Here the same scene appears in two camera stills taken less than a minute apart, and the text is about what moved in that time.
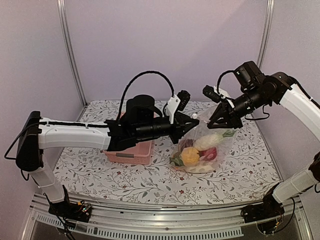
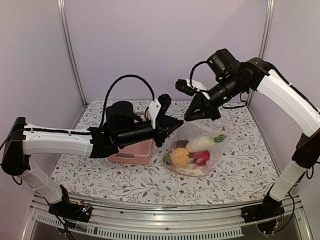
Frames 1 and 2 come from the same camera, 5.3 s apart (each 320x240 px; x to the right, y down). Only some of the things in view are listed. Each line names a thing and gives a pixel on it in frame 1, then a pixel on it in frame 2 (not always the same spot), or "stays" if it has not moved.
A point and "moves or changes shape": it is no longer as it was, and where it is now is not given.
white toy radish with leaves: [202, 167] to [189, 169]
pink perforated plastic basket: [142, 153] stays
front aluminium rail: [181, 222] stays
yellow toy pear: [190, 156] to [179, 157]
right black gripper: [229, 116] to [209, 109]
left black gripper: [181, 128] to [165, 125]
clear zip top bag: [202, 149] moves or changes shape
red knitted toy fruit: [208, 154] to [201, 157]
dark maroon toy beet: [188, 143] to [180, 143]
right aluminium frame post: [267, 32] stays
